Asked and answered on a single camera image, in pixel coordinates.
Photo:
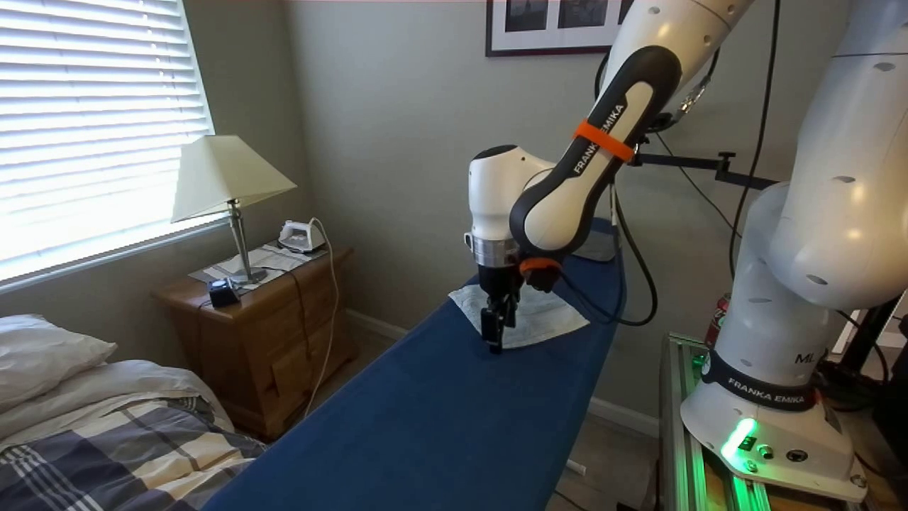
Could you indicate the papers on nightstand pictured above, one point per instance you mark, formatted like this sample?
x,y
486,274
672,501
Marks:
x,y
272,260

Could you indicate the white pillow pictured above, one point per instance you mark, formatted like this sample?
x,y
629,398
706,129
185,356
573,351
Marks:
x,y
45,356

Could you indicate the wooden nightstand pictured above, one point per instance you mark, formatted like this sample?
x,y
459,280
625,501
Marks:
x,y
245,351

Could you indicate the white bed sheet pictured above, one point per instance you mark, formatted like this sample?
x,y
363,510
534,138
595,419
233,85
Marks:
x,y
116,393

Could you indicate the black wrist camera orange mount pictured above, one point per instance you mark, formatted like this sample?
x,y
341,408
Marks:
x,y
541,267

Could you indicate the dark framed photo picture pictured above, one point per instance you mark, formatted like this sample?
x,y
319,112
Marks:
x,y
554,24

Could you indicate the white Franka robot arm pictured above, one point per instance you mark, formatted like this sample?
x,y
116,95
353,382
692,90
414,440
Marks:
x,y
824,216

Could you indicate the table lamp with beige shade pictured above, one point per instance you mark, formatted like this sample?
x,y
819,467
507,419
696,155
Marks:
x,y
229,171

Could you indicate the white window blinds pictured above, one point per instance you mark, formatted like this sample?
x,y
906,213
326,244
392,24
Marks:
x,y
96,114

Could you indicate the white cloth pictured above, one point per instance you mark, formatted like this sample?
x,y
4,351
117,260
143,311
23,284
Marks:
x,y
550,318

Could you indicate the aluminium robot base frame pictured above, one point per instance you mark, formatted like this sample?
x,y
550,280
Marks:
x,y
692,454

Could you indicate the white clothes iron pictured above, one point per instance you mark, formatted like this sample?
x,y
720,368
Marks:
x,y
303,237

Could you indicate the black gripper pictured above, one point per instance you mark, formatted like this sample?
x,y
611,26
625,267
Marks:
x,y
502,284

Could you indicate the blue ironing board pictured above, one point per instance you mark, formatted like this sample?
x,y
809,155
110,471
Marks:
x,y
426,426

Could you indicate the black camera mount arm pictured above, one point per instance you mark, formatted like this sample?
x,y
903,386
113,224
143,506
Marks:
x,y
700,163

